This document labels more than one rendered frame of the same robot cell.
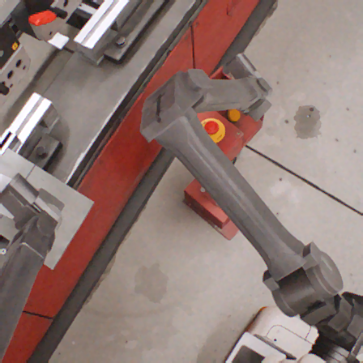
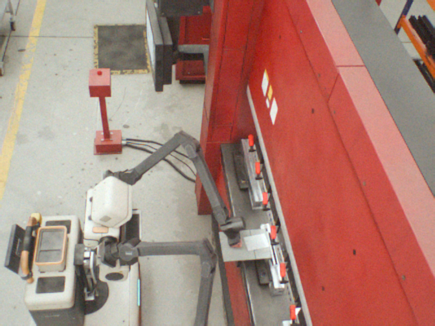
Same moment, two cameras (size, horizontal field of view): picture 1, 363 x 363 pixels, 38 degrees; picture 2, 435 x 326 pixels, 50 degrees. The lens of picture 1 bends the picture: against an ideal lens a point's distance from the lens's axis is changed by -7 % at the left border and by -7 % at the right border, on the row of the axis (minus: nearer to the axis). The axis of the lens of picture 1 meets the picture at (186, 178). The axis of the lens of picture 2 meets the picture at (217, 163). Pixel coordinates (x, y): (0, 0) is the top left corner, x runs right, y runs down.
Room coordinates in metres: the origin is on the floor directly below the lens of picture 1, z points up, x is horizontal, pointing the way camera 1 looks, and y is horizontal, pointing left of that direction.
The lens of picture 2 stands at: (1.00, -0.80, 3.20)
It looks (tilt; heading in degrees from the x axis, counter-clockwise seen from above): 50 degrees down; 128
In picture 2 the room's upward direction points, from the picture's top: 9 degrees clockwise
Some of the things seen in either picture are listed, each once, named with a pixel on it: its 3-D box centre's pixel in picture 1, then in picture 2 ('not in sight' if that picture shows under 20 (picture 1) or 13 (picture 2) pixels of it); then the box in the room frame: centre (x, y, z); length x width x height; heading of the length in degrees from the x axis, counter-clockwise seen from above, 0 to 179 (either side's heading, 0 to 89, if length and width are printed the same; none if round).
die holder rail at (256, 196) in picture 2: not in sight; (251, 173); (0.02, 0.82, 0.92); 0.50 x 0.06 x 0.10; 142
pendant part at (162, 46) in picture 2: not in sight; (159, 46); (-0.82, 0.79, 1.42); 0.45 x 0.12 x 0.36; 147
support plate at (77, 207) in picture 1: (28, 206); (245, 244); (0.37, 0.36, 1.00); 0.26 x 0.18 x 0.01; 52
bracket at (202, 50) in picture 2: not in sight; (198, 66); (-0.74, 1.06, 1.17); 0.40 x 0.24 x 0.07; 142
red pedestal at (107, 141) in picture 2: not in sight; (103, 112); (-1.44, 0.72, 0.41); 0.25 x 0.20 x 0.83; 52
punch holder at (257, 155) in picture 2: not in sight; (263, 153); (0.12, 0.74, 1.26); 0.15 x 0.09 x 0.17; 142
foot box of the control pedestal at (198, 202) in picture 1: (223, 198); not in sight; (0.59, -0.13, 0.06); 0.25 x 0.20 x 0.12; 41
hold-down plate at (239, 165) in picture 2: not in sight; (240, 170); (-0.05, 0.80, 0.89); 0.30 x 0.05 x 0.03; 142
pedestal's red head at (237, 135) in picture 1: (219, 121); not in sight; (0.62, -0.11, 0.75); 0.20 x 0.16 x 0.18; 131
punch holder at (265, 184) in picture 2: not in sight; (271, 181); (0.28, 0.62, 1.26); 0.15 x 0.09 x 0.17; 142
